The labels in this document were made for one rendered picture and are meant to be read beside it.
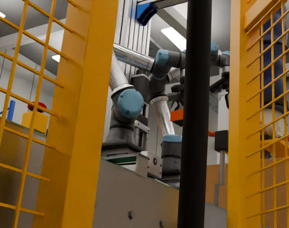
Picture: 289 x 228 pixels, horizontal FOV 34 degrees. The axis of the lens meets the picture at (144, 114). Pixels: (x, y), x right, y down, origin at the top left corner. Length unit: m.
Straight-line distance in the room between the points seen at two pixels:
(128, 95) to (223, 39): 9.47
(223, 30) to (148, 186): 10.42
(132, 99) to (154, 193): 1.29
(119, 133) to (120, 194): 1.43
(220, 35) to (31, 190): 10.81
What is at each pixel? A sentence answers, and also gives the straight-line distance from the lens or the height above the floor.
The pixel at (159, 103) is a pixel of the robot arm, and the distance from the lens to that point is 2.88.
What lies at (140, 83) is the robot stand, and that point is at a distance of 2.58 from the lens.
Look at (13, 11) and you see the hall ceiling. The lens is 11.49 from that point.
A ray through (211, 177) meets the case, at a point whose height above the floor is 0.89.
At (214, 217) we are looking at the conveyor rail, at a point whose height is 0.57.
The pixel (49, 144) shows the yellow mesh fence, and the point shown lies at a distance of 0.58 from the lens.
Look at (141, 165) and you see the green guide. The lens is 0.87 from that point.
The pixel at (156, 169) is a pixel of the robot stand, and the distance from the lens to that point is 2.12.
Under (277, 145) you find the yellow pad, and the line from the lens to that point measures 2.13.
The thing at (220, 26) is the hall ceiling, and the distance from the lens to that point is 11.05.
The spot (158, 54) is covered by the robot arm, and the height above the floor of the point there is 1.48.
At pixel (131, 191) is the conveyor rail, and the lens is 0.79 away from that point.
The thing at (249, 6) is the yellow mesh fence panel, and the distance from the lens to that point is 1.14.
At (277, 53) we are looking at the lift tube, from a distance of 2.40.
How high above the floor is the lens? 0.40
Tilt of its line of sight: 21 degrees up
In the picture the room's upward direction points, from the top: 5 degrees clockwise
